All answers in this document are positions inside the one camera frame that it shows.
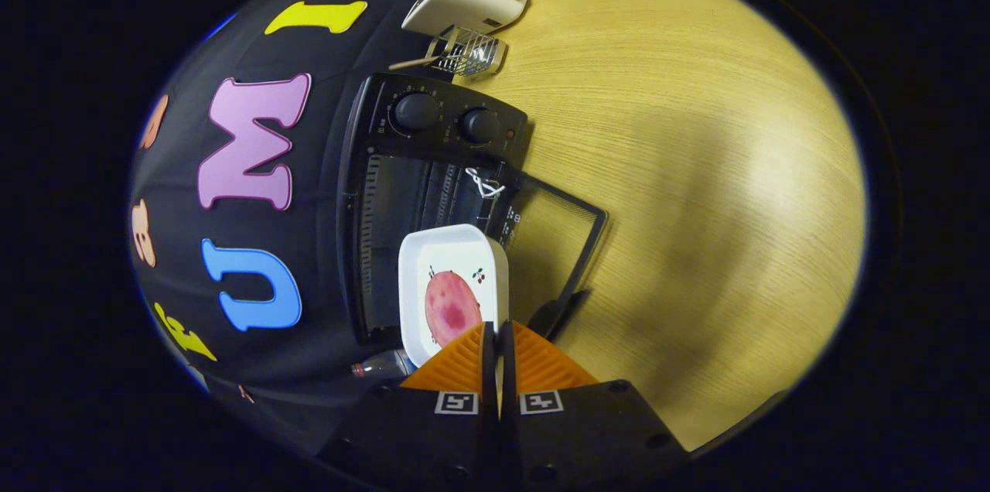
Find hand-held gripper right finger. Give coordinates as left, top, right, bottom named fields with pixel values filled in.
left=499, top=320, right=689, bottom=490

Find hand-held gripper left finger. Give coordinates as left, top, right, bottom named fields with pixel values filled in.
left=317, top=320, right=500, bottom=490

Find pink ham slice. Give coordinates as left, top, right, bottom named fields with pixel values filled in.
left=425, top=270, right=483, bottom=347

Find white rectangular food plate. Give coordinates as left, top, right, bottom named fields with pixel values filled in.
left=398, top=224, right=510, bottom=369

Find black toaster oven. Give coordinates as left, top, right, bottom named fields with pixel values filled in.
left=336, top=73, right=609, bottom=346

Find white pop-up toaster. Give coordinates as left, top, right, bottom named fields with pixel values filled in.
left=401, top=0, right=531, bottom=36

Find clear plastic water bottle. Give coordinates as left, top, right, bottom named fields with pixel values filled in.
left=350, top=350, right=418, bottom=381

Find wooden stick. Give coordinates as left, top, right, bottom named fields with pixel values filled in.
left=388, top=51, right=446, bottom=72

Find white string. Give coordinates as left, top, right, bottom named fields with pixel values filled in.
left=466, top=167, right=507, bottom=199

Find wire mesh holder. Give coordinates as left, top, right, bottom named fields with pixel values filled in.
left=429, top=26, right=509, bottom=77

